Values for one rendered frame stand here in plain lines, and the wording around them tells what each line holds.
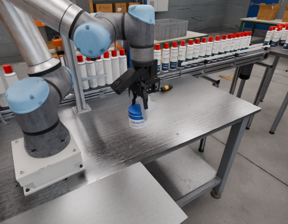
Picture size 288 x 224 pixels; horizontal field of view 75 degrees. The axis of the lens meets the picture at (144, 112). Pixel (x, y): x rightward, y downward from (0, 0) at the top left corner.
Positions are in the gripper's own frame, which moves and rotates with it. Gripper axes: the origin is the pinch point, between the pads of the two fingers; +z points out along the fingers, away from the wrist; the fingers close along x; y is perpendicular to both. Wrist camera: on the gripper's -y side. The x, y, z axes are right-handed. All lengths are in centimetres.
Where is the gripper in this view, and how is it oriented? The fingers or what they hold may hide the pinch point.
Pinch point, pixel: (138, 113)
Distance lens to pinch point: 70.7
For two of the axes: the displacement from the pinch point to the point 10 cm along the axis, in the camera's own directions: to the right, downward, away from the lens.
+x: -5.6, -4.4, 7.0
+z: 0.0, 8.4, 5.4
